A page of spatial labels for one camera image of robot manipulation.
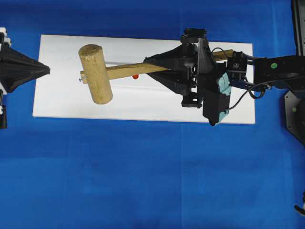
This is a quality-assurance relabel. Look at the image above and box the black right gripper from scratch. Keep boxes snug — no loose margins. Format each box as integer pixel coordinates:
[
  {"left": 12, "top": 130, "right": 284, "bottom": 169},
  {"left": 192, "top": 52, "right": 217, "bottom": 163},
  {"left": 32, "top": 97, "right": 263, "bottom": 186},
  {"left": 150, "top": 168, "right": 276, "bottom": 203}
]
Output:
[{"left": 143, "top": 28, "right": 216, "bottom": 107}]

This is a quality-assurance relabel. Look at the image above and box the white rectangular board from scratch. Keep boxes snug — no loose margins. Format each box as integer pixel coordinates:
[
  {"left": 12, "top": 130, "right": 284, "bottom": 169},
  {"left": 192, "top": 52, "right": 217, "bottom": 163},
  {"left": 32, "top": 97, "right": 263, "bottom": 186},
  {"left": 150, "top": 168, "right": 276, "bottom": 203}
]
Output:
[{"left": 32, "top": 34, "right": 256, "bottom": 125}]

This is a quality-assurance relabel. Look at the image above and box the black clamp at table edge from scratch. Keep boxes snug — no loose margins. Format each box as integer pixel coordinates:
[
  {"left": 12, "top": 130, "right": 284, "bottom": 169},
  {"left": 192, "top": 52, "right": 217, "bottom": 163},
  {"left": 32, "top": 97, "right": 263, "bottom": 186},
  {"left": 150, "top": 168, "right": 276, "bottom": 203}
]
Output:
[{"left": 294, "top": 192, "right": 305, "bottom": 216}]

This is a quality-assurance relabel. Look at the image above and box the right wrist camera with teal tape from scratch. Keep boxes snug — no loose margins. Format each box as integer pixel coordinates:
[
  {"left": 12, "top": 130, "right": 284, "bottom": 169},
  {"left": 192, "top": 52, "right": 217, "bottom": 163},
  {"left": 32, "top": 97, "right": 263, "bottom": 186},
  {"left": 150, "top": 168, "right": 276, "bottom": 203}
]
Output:
[{"left": 203, "top": 71, "right": 231, "bottom": 126}]

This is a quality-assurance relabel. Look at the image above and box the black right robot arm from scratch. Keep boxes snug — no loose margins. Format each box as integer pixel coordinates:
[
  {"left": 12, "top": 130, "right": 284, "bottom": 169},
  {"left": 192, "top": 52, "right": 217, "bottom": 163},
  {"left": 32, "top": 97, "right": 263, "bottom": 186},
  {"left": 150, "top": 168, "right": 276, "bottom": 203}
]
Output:
[{"left": 143, "top": 28, "right": 305, "bottom": 111}]

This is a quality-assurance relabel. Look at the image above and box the wooden mallet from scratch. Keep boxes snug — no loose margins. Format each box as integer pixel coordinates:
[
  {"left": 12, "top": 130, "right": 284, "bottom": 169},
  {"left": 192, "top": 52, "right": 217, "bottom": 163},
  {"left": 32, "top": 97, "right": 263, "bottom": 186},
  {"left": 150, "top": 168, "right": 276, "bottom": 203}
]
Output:
[{"left": 78, "top": 44, "right": 235, "bottom": 104}]

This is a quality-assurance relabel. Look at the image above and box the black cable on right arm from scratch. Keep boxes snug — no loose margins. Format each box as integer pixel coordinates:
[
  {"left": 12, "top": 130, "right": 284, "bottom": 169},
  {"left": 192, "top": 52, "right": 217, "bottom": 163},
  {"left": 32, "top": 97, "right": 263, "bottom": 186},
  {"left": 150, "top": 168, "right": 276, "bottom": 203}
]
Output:
[{"left": 211, "top": 47, "right": 271, "bottom": 111}]

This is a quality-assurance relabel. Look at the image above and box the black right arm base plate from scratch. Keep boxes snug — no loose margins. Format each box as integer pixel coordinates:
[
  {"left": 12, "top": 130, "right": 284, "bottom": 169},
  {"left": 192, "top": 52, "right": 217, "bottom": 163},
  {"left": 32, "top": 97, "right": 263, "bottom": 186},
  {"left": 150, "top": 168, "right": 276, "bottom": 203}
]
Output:
[{"left": 284, "top": 91, "right": 305, "bottom": 145}]

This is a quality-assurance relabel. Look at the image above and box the black aluminium frame rail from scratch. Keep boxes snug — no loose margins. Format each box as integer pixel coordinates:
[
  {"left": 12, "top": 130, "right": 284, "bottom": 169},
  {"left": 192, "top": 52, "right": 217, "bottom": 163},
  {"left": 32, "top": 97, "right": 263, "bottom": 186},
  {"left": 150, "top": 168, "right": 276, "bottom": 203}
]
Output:
[{"left": 291, "top": 0, "right": 305, "bottom": 56}]

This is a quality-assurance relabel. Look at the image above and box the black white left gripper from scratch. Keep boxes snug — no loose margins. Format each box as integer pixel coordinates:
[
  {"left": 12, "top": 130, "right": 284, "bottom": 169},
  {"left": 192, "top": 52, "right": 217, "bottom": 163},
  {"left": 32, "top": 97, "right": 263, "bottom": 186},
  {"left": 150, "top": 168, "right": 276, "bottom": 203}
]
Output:
[{"left": 0, "top": 27, "right": 50, "bottom": 129}]

